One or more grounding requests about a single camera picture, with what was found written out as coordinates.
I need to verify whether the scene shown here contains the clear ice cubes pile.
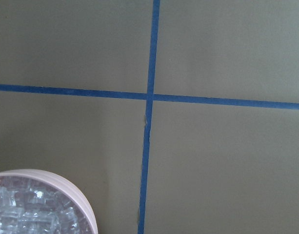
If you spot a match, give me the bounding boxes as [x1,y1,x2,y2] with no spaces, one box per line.
[0,176,92,234]

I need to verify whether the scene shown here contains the pink bowl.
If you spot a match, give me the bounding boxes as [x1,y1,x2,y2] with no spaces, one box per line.
[0,169,99,234]

